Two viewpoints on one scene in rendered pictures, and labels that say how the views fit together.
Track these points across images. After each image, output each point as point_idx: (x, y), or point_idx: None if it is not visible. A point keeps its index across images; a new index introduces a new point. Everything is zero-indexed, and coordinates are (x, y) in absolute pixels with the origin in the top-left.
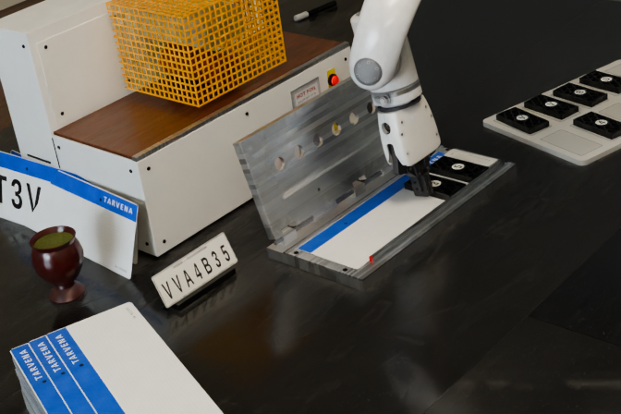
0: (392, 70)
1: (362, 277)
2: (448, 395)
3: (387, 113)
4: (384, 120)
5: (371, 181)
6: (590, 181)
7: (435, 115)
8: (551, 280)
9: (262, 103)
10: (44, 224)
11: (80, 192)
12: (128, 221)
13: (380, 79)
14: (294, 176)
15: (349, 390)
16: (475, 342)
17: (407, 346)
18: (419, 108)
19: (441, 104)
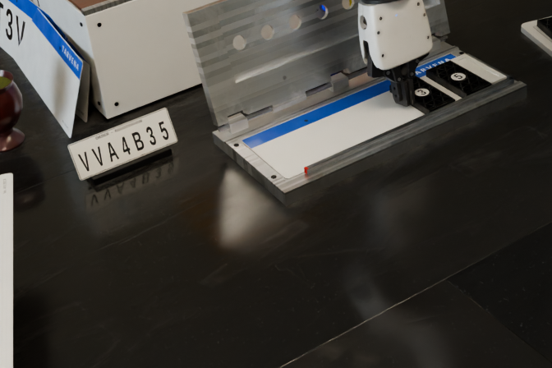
0: None
1: (286, 190)
2: (304, 361)
3: (366, 5)
4: (362, 12)
5: (361, 75)
6: None
7: (476, 8)
8: (495, 240)
9: None
10: (25, 61)
11: (48, 36)
12: (75, 77)
13: None
14: (256, 59)
15: (205, 324)
16: (370, 299)
17: (294, 284)
18: (407, 5)
19: None
